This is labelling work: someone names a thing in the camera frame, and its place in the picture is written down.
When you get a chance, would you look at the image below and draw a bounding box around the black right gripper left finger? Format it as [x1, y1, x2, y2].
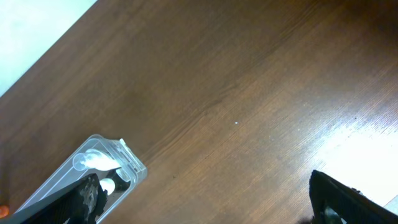
[1, 174, 107, 224]

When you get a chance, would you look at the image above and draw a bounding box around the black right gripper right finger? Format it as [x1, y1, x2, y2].
[309, 170, 397, 224]

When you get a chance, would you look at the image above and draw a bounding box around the white squeeze bottle clear cap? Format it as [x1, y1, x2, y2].
[73, 149, 121, 171]

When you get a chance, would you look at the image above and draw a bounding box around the clear plastic container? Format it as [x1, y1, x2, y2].
[17, 134, 147, 223]

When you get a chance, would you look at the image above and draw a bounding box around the orange effervescent tablet tube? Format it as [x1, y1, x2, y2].
[0, 205, 9, 218]

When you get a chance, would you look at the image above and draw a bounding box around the dark syrup bottle white cap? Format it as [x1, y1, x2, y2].
[99, 169, 131, 195]

